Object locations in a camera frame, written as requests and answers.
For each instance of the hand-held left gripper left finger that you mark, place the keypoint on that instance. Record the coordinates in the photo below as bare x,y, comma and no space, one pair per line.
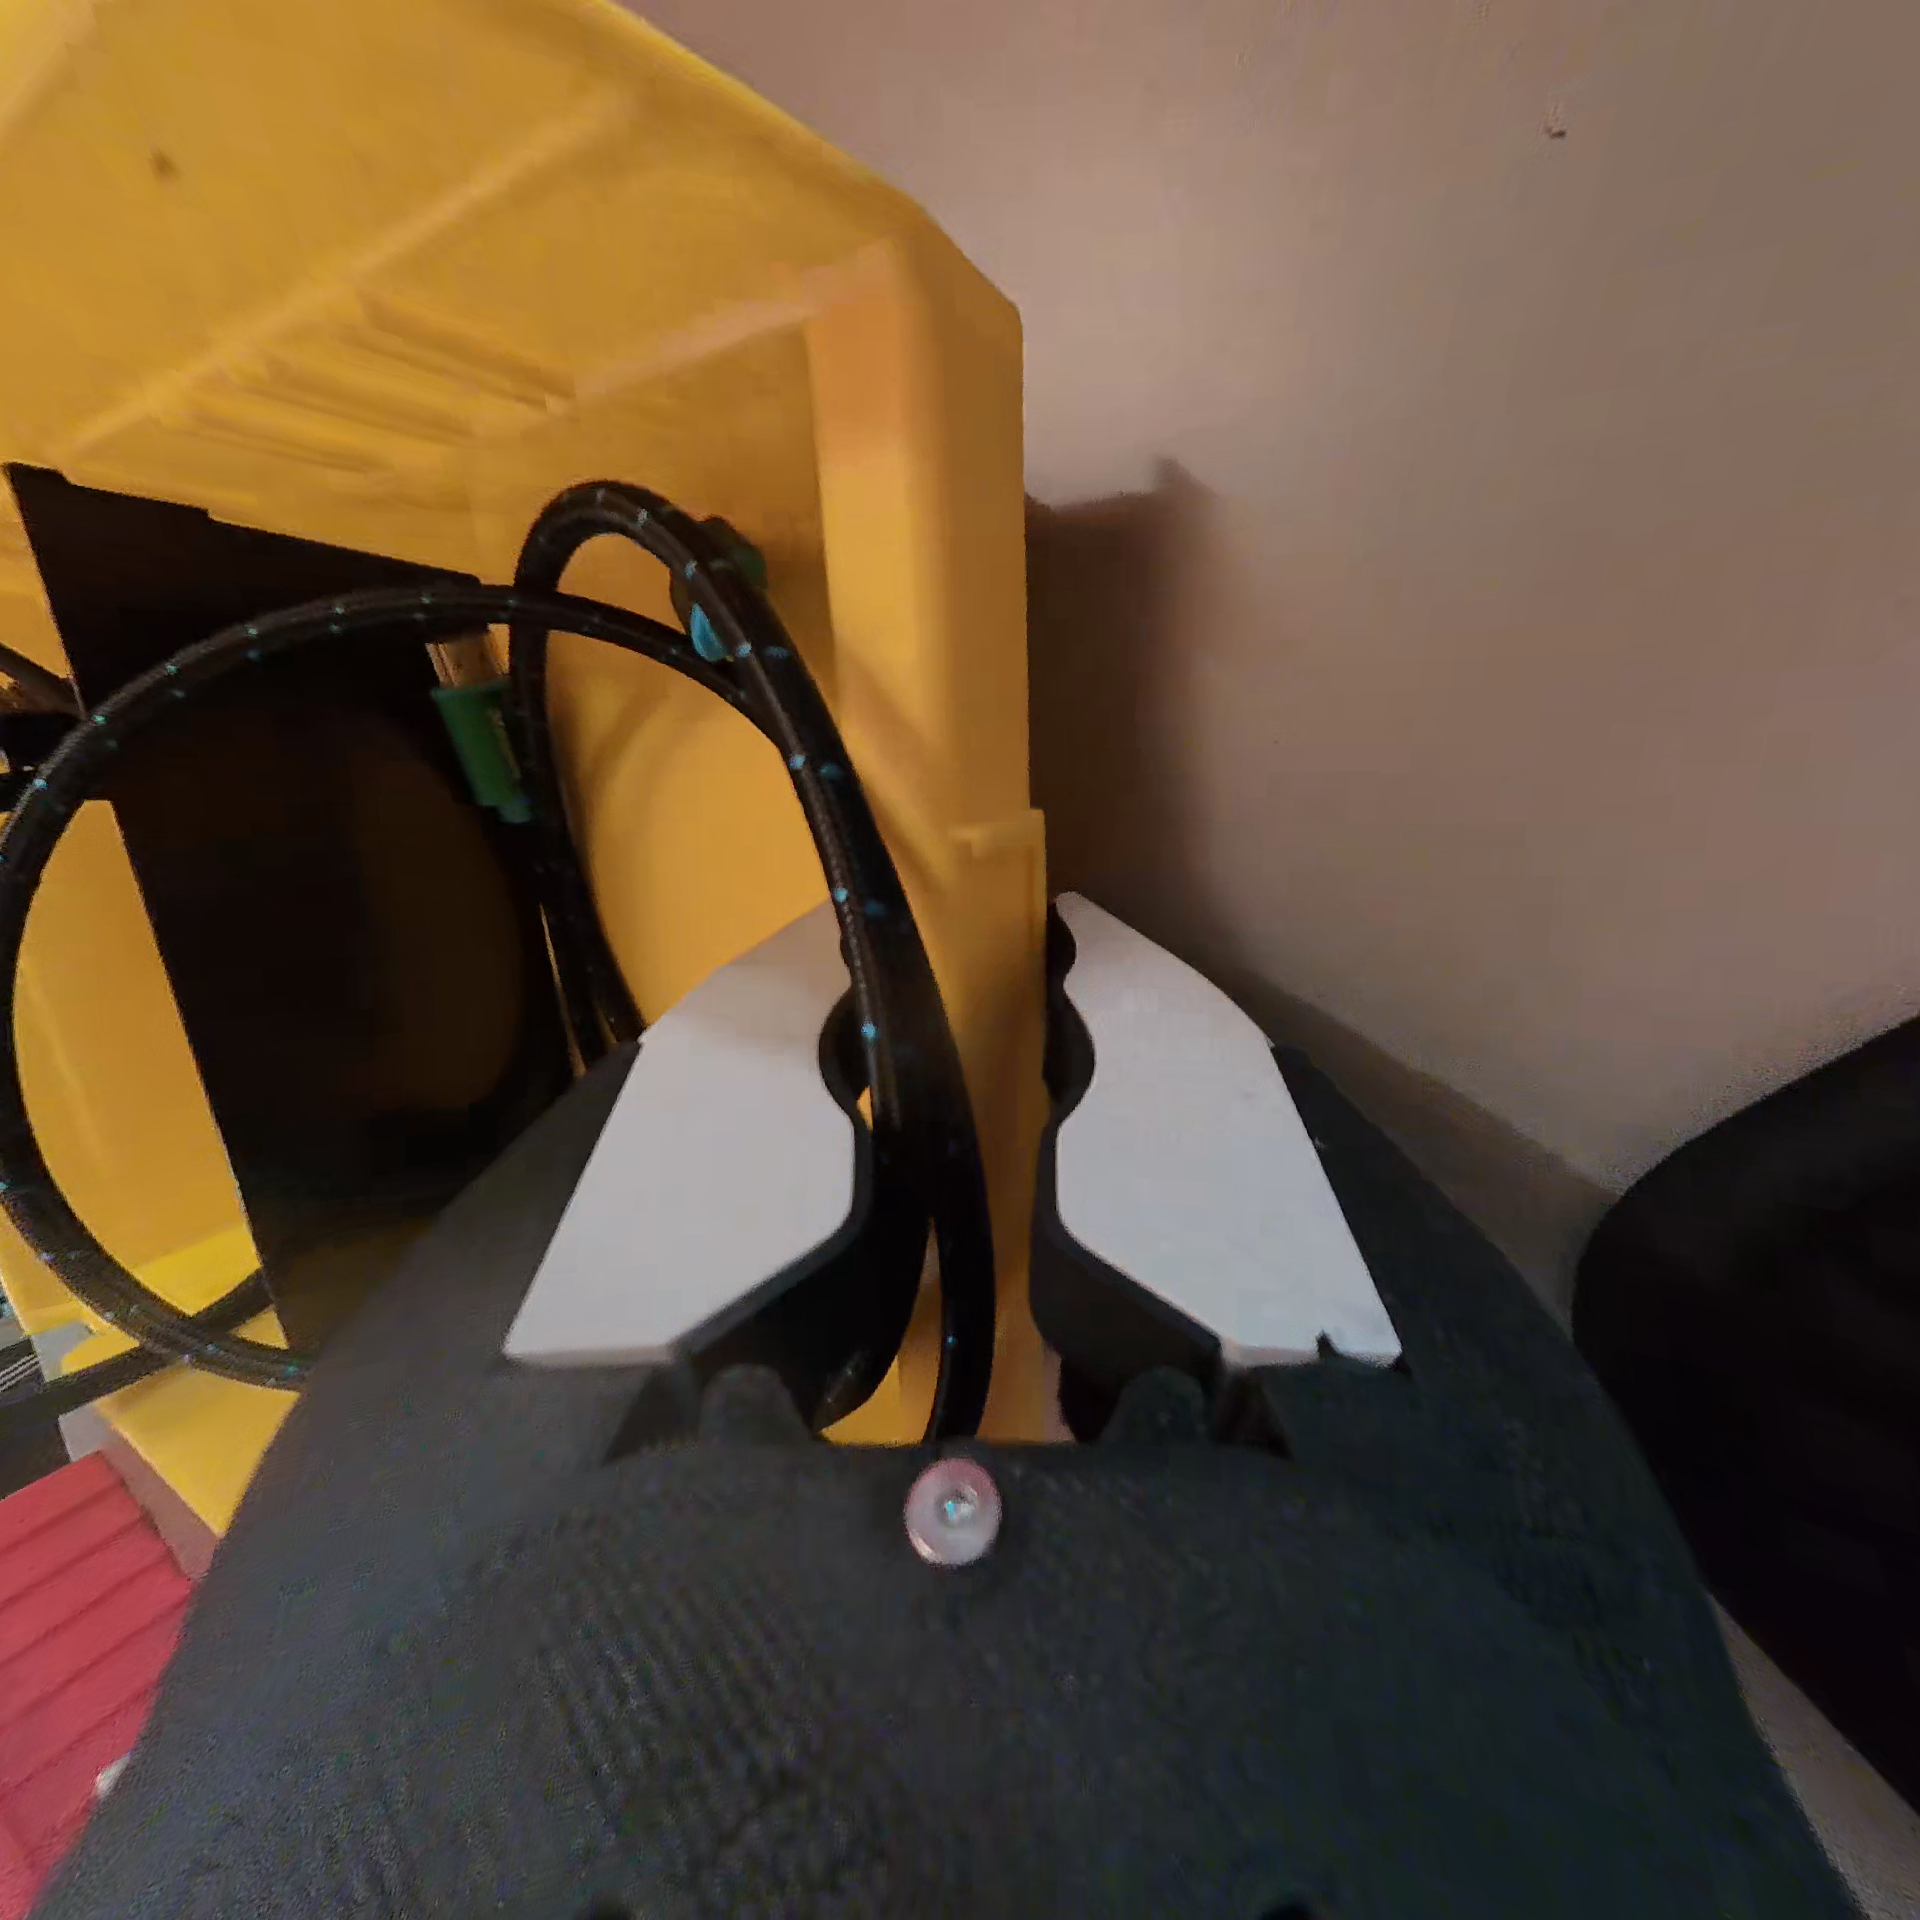
705,1184

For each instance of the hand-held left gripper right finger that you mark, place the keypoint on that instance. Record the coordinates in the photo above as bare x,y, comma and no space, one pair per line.
1201,1184

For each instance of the red plastic bin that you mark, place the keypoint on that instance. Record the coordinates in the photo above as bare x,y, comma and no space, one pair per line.
76,1650

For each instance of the yellow plastic bin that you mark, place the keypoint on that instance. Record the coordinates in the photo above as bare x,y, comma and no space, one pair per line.
451,224

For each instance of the black bin divider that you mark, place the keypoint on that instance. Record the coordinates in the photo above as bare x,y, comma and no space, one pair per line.
330,901

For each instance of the black chair armrest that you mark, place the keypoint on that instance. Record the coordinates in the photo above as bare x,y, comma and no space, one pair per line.
1770,1350

